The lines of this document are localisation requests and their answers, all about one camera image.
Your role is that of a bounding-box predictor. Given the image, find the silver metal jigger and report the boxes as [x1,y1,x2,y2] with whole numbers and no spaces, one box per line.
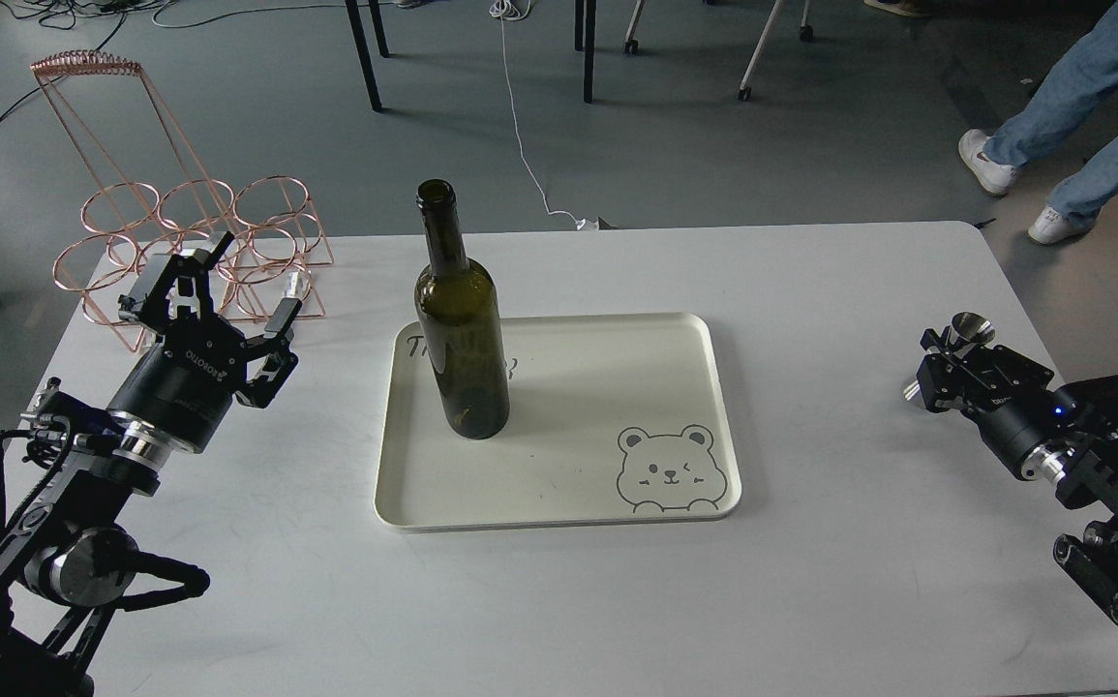
[902,312,995,405]

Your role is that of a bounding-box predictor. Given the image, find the dark green wine bottle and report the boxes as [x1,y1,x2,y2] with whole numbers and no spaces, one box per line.
[413,178,510,439]

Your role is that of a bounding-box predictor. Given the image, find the copper wire wine rack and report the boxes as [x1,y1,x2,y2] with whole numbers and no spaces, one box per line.
[29,49,337,352]

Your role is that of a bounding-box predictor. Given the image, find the white floor cable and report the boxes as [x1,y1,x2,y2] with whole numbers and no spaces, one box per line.
[489,0,600,230]

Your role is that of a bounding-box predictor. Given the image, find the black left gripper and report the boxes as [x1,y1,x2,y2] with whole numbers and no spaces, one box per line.
[107,232,302,453]

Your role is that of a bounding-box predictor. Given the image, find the black table legs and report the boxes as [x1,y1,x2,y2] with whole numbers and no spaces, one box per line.
[344,0,596,113]

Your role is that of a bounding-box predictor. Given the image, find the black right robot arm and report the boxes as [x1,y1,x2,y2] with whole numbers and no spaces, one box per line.
[904,313,1118,627]

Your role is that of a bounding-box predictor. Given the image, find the person in blue jeans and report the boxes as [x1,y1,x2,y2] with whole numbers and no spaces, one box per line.
[957,1,1118,244]

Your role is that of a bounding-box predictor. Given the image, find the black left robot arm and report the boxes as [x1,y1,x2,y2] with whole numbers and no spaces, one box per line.
[0,233,302,696]

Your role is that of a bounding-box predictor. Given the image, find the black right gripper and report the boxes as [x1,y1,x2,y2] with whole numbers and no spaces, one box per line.
[912,327,1068,481]

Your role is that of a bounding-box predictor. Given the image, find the cream bear tray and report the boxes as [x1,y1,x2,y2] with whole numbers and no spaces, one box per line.
[375,312,741,533]

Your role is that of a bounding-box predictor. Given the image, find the white chair legs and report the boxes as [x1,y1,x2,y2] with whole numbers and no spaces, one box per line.
[623,0,814,103]

